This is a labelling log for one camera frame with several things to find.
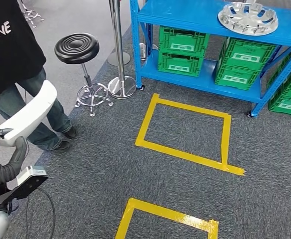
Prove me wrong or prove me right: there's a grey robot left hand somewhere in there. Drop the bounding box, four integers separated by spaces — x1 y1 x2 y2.
0 128 28 189

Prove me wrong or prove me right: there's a person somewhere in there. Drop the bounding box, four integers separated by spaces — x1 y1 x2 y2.
0 0 78 152

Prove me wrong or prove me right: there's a silver wheel hubcap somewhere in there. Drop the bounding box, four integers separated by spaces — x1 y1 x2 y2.
218 2 279 36

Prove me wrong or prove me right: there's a chrome chair base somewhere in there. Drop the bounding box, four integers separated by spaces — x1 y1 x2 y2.
18 0 44 29

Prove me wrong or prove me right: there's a yellow tape square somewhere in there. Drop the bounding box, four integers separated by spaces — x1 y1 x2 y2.
135 93 246 176
115 197 219 239

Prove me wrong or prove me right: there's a blue metal shelf rack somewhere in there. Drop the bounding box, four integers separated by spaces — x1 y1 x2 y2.
130 0 291 118

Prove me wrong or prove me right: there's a white curved plastic part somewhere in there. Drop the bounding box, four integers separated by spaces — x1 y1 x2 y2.
0 80 58 148

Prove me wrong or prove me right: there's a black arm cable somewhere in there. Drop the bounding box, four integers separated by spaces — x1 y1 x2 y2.
26 188 56 239

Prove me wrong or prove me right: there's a black round stool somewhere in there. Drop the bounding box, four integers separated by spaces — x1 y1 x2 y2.
54 32 114 117

